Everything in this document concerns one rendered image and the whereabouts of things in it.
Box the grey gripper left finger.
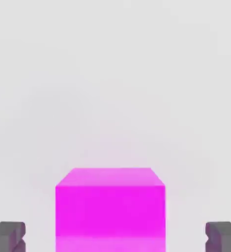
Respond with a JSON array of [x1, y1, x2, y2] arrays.
[[0, 221, 27, 252]]

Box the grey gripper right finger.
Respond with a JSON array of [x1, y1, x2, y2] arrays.
[[205, 221, 231, 252]]

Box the small magenta cube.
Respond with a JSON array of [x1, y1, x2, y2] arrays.
[[55, 167, 166, 252]]

